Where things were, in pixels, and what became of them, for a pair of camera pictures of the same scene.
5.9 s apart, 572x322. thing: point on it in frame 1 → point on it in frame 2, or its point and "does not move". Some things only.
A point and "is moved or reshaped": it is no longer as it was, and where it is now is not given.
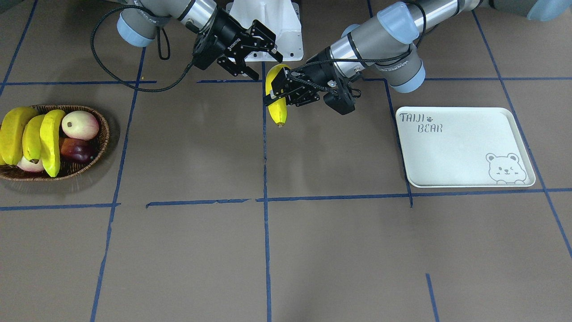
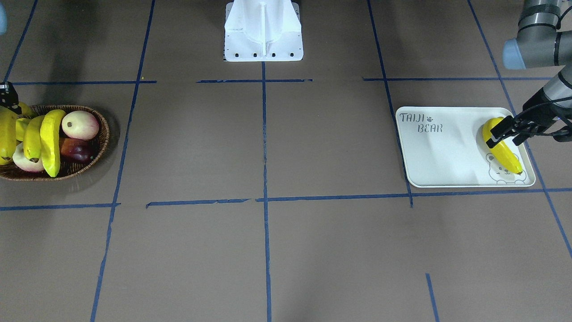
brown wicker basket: x=67 y=168 does not move
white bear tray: x=452 y=146 does not move
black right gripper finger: x=236 y=68 → x=9 y=97
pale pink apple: x=80 y=124 does not move
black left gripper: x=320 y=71 → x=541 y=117
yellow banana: x=279 y=110 → x=501 y=150
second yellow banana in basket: x=31 y=142 does not move
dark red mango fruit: x=77 y=150 does not move
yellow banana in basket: x=51 y=131 does not move
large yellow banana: x=11 y=151 is moved or reshaped
